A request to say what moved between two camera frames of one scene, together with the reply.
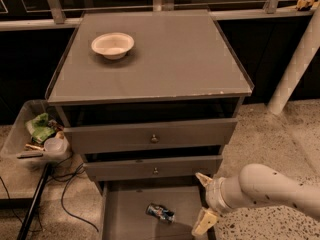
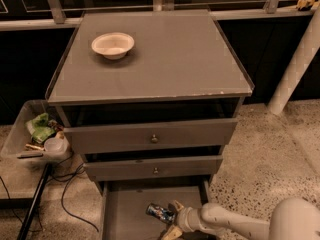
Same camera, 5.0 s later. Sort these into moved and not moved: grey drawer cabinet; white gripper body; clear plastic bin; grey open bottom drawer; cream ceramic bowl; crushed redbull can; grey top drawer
Moved: white gripper body
Not moved: grey drawer cabinet; clear plastic bin; crushed redbull can; grey open bottom drawer; grey top drawer; cream ceramic bowl
